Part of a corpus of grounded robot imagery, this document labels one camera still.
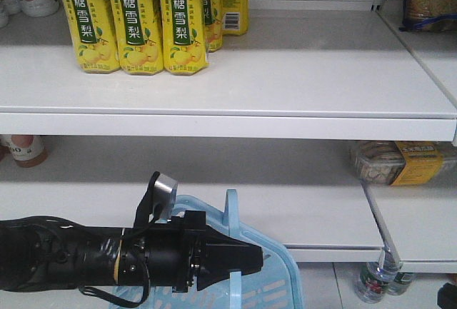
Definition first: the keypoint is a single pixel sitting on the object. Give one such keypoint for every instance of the clear snack box yellow label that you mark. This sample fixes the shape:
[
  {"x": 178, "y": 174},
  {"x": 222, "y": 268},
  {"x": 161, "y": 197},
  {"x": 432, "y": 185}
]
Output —
[{"x": 401, "y": 163}]

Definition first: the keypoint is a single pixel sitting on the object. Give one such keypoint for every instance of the clear water bottle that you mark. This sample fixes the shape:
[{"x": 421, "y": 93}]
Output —
[
  {"x": 374, "y": 277},
  {"x": 400, "y": 284}
]

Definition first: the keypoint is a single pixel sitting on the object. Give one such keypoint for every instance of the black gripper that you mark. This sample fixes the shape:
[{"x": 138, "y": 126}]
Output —
[{"x": 163, "y": 254}]

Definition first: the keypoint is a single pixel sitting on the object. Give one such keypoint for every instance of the light blue plastic basket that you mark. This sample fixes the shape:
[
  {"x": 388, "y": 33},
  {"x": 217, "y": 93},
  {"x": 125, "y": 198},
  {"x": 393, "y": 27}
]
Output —
[{"x": 277, "y": 285}]

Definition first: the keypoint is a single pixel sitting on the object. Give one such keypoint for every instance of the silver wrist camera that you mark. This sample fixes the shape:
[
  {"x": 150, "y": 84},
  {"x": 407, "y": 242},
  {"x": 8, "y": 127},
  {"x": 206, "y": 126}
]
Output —
[{"x": 158, "y": 200}]

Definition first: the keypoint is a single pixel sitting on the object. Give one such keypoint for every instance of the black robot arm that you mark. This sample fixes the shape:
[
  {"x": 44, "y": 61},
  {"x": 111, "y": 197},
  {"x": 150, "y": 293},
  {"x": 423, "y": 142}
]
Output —
[{"x": 42, "y": 253}]

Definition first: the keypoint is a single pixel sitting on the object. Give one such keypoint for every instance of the white store shelving unit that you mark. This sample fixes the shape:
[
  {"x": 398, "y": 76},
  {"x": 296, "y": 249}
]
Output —
[{"x": 271, "y": 116}]

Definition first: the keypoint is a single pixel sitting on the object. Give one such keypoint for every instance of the yellow pear drink bottle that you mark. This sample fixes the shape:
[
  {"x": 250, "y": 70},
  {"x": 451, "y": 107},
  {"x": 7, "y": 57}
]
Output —
[
  {"x": 93, "y": 35},
  {"x": 183, "y": 36},
  {"x": 235, "y": 17},
  {"x": 139, "y": 36},
  {"x": 213, "y": 13}
]

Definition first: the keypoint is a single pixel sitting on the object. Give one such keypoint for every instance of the orange C100 juice bottle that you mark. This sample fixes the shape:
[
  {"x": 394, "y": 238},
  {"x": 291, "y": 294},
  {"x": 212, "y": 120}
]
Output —
[{"x": 27, "y": 150}]

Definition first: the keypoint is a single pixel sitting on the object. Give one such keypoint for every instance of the blue cracker package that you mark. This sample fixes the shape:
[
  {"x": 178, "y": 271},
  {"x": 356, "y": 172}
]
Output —
[{"x": 429, "y": 15}]

